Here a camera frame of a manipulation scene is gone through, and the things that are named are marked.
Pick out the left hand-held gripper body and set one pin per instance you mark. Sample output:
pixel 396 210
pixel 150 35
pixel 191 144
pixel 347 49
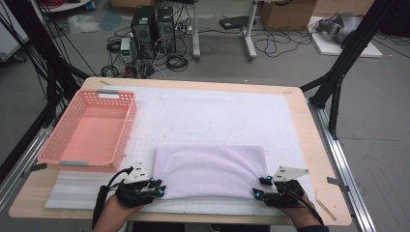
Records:
pixel 132 196

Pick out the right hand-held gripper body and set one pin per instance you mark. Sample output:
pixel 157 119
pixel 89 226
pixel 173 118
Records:
pixel 283 198

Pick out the pale lilac towel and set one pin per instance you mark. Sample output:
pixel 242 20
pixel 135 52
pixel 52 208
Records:
pixel 209 170

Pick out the pink plastic basket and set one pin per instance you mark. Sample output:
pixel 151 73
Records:
pixel 90 138

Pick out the person's right hand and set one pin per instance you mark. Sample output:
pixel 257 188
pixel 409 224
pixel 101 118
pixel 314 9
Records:
pixel 299 216

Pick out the person's left hand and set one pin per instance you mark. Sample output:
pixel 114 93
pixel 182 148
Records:
pixel 112 212

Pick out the thin wooden stick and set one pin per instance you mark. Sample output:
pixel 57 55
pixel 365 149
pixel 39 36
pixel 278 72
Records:
pixel 325 208

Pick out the white grid mat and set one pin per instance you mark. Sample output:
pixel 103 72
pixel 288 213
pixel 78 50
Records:
pixel 209 112

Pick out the grey power supply unit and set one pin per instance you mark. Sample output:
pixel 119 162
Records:
pixel 126 48

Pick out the white metal stand leg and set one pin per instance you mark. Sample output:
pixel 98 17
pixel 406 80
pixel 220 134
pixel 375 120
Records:
pixel 249 35
pixel 196 32

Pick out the white floor board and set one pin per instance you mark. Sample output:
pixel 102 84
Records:
pixel 332 48

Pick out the black computer tower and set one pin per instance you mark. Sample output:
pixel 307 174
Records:
pixel 166 29
pixel 143 29

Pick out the black metal stand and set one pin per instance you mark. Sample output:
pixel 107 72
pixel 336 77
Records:
pixel 351 48
pixel 35 35

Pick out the white power strip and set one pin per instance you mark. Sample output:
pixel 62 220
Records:
pixel 183 28

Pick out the black flat device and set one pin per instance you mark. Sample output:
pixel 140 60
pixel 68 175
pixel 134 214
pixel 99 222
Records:
pixel 235 22

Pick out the brown cardboard box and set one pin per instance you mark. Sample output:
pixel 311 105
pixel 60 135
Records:
pixel 345 6
pixel 135 3
pixel 286 14

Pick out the blue sheet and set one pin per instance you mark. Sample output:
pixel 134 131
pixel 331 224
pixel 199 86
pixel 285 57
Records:
pixel 111 21

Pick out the grey rounded device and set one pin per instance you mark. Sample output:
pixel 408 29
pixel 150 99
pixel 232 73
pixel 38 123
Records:
pixel 343 27

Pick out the clear plastic bag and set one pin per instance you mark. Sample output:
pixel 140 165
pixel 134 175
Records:
pixel 82 24

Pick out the round white table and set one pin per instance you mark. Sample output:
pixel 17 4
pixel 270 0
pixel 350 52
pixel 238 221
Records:
pixel 64 6

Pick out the grey metal bracket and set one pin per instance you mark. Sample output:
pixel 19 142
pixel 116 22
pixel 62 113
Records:
pixel 336 182
pixel 35 167

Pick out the aluminium rail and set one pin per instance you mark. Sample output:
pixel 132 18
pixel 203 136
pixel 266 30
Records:
pixel 19 167
pixel 341 161

